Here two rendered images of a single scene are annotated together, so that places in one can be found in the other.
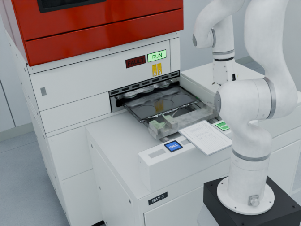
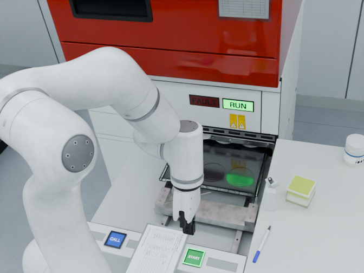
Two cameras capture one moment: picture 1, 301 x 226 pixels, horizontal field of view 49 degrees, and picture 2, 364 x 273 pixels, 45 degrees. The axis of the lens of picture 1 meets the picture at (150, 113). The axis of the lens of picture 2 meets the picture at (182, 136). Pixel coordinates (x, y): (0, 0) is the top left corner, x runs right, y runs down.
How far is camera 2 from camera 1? 118 cm
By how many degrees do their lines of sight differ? 41
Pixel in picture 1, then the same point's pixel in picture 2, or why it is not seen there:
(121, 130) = (154, 173)
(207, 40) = (150, 151)
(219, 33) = (167, 151)
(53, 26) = (89, 34)
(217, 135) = (167, 263)
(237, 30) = not seen: outside the picture
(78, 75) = not seen: hidden behind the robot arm
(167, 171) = not seen: hidden behind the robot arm
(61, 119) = (110, 127)
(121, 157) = (113, 207)
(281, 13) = (37, 213)
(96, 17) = (138, 38)
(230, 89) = (30, 246)
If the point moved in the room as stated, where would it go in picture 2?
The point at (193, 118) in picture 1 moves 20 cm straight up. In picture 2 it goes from (215, 215) to (212, 175)
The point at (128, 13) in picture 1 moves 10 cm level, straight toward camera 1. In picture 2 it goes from (184, 44) to (163, 57)
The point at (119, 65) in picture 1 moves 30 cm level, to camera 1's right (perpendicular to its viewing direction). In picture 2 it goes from (181, 98) to (242, 129)
